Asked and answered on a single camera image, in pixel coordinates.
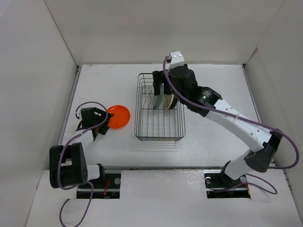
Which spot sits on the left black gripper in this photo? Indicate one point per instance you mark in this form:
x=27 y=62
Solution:
x=102 y=115

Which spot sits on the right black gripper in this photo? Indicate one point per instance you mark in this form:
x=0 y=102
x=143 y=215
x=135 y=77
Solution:
x=159 y=77

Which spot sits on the cream and black plate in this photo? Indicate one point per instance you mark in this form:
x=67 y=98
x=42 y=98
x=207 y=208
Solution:
x=168 y=102

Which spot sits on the orange plate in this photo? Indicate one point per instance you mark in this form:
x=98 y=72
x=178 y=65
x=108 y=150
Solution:
x=121 y=116

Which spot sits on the clear glass plate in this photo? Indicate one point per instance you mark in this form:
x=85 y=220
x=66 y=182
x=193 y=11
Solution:
x=158 y=98

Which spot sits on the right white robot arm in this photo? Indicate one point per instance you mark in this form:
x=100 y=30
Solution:
x=180 y=83

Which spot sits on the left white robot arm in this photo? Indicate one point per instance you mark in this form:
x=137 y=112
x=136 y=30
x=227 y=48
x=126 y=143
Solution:
x=78 y=172

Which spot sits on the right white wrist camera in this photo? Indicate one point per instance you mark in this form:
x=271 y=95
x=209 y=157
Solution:
x=175 y=59

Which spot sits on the grey wire dish rack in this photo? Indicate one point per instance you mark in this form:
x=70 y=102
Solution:
x=156 y=124

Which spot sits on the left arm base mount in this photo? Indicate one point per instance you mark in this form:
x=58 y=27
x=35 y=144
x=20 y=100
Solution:
x=106 y=189

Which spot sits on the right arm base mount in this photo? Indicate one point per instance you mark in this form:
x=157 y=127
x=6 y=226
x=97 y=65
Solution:
x=221 y=187

